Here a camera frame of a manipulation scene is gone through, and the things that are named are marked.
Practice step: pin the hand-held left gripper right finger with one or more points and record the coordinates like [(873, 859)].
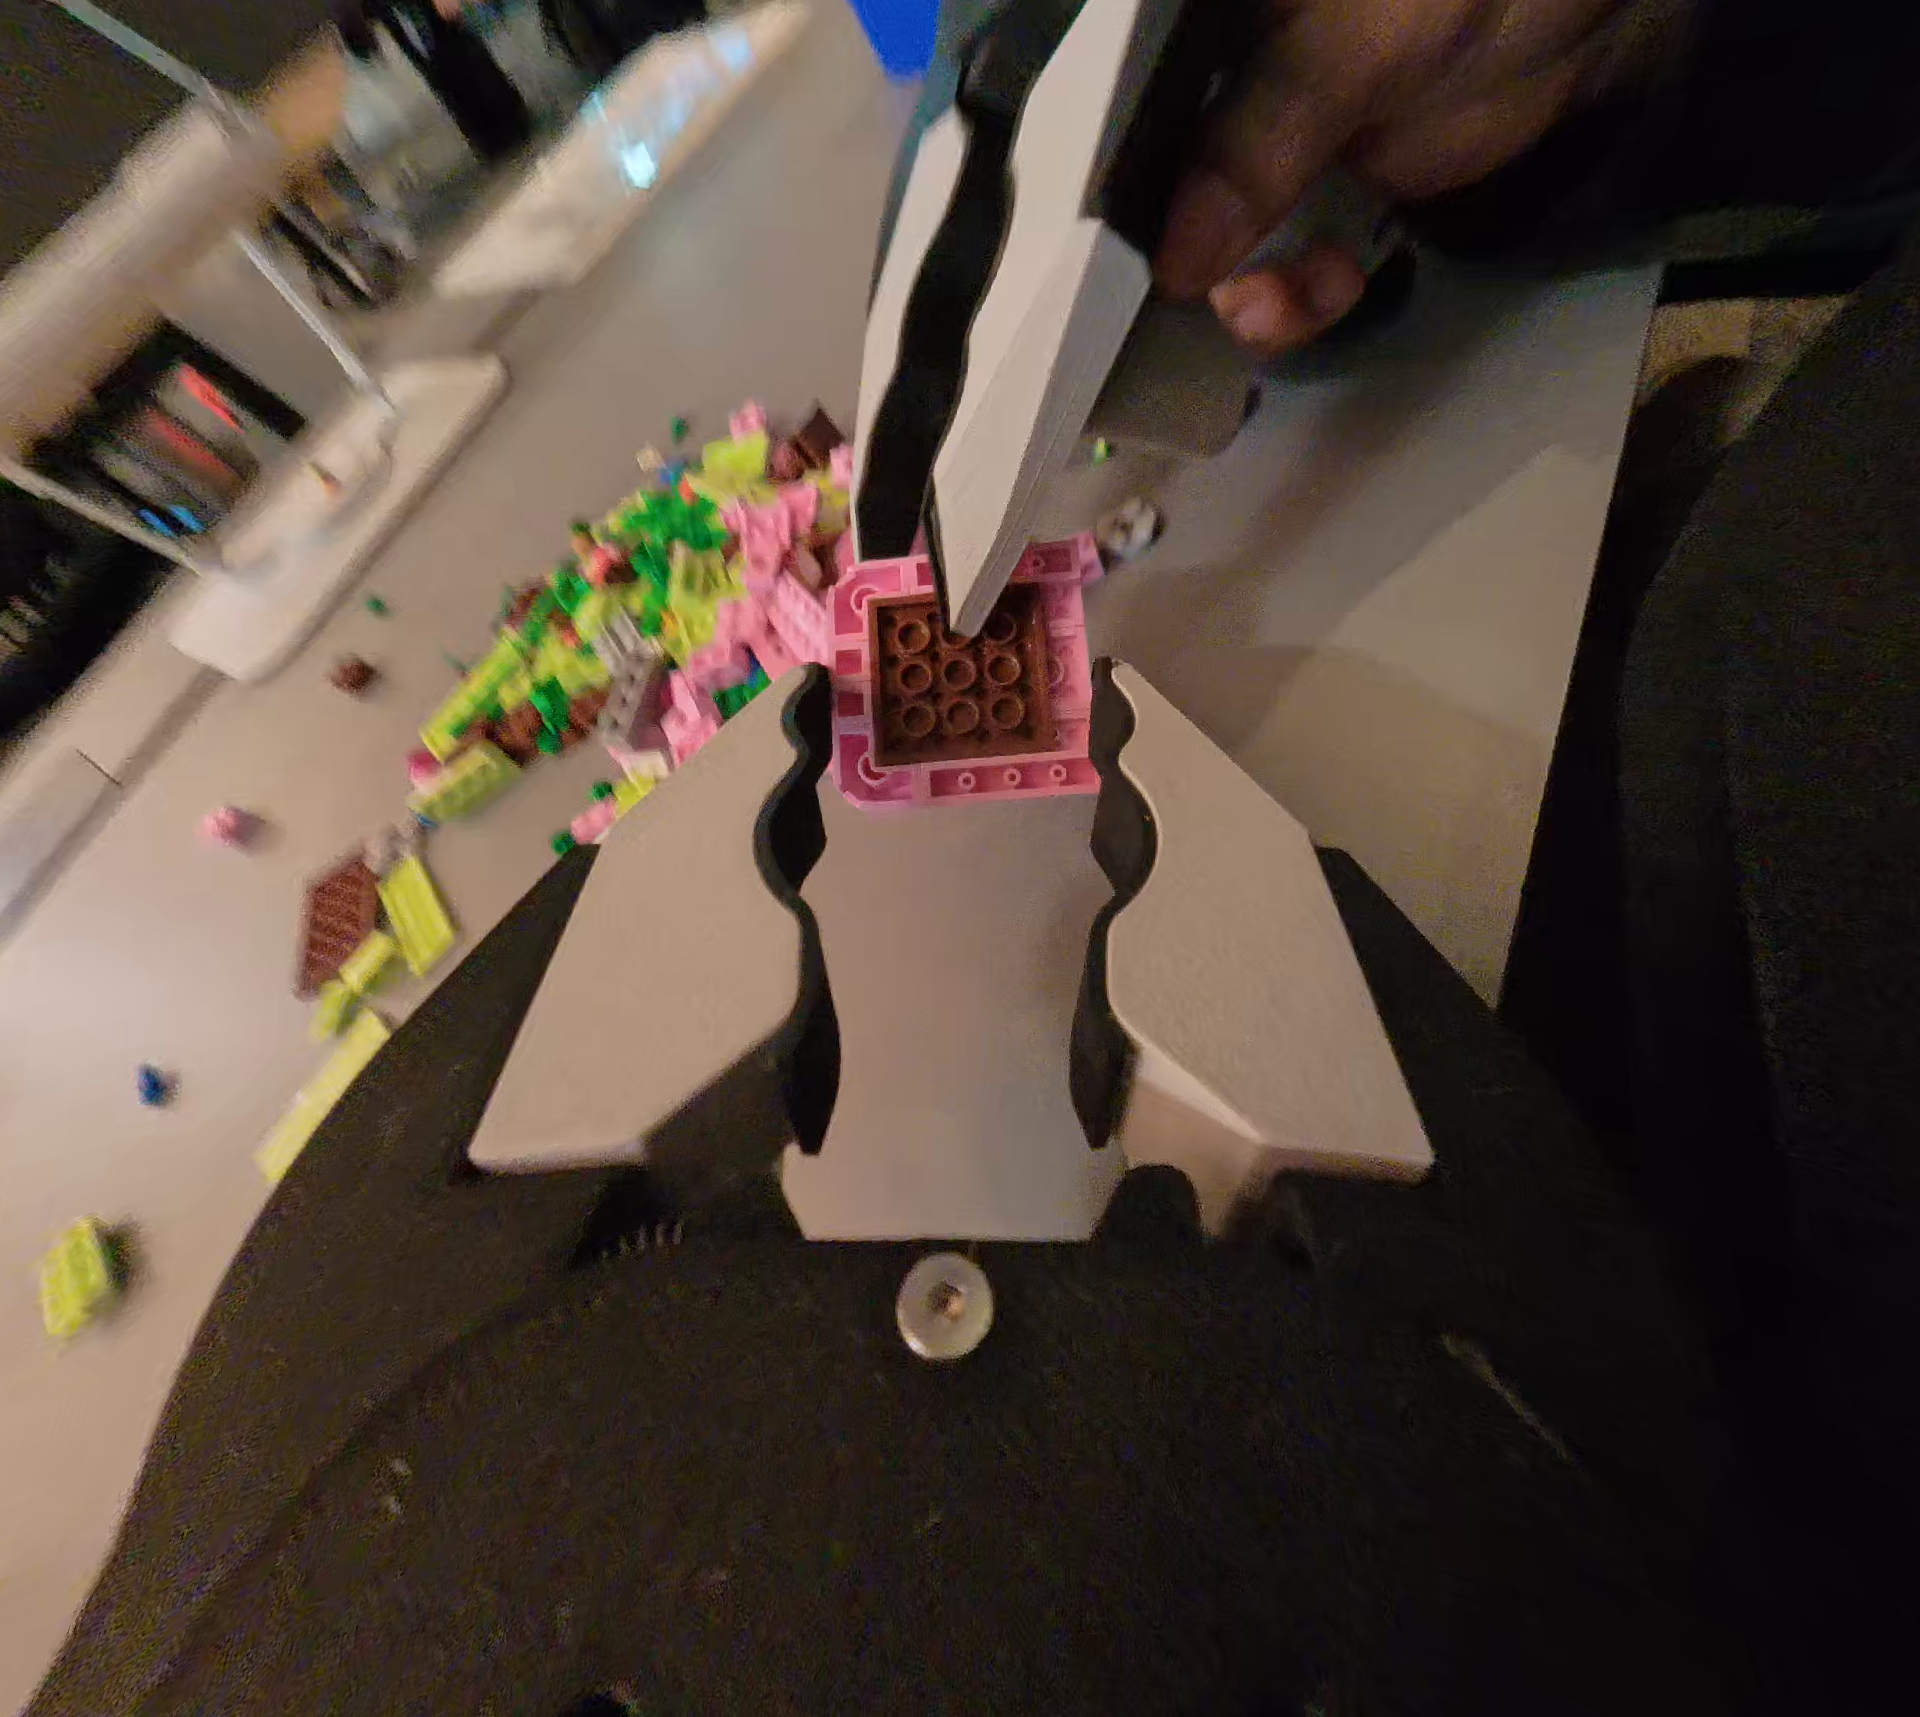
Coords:
[(1260, 997)]

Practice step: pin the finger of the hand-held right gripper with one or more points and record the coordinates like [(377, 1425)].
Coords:
[(901, 323), (1050, 366)]

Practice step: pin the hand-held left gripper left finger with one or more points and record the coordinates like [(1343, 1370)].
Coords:
[(645, 997)]

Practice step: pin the pink rounded tile block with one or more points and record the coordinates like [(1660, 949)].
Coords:
[(1021, 778)]

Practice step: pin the pile of mixed toy bricks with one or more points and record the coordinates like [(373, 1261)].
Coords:
[(645, 606)]

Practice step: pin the person's right forearm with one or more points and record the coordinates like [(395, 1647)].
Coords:
[(1800, 22)]

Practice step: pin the person's right hand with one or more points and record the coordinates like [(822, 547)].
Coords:
[(1471, 22)]

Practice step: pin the grey round plate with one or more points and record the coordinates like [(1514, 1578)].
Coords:
[(1131, 527)]

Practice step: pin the small lime brick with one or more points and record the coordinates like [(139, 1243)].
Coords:
[(368, 965)]

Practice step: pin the small lime plate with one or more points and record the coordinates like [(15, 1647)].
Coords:
[(332, 1013)]

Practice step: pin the brown rectangular plate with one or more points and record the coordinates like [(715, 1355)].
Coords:
[(339, 923)]

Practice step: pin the printed paper sheet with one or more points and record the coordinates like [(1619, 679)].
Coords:
[(631, 143)]

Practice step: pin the lime smooth tile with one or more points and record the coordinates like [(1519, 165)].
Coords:
[(323, 1096)]

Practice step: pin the small brown brick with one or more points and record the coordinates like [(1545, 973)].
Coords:
[(353, 674)]

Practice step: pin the small pink brick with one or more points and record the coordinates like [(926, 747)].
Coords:
[(233, 827)]

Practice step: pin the small blue pin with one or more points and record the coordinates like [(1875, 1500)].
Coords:
[(154, 1086)]

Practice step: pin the person's black jacket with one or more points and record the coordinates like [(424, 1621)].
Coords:
[(1771, 997)]

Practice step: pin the white stand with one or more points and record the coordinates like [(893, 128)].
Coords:
[(345, 516)]

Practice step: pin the lime studded plate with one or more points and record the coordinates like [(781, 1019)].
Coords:
[(79, 1280)]

